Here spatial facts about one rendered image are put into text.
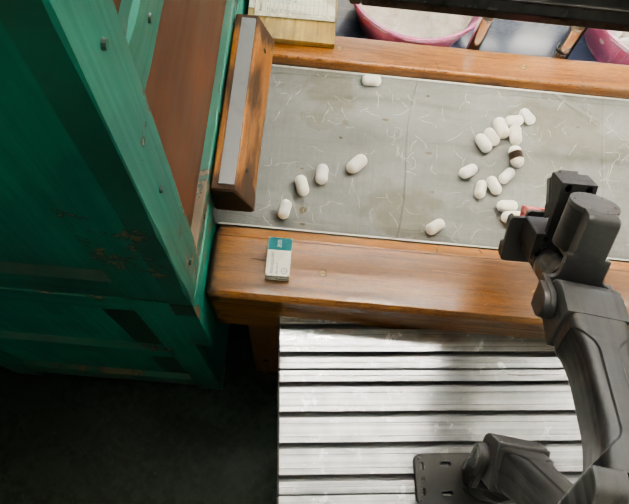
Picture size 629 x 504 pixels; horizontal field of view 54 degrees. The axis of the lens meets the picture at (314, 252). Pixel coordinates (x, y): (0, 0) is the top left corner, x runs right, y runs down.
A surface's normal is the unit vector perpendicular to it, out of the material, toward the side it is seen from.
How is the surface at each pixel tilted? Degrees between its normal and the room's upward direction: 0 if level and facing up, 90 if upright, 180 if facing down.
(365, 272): 0
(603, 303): 28
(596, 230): 50
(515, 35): 0
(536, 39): 0
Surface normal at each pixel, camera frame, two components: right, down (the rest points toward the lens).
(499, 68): 0.06, -0.34
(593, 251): -0.11, 0.48
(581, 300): 0.14, -0.73
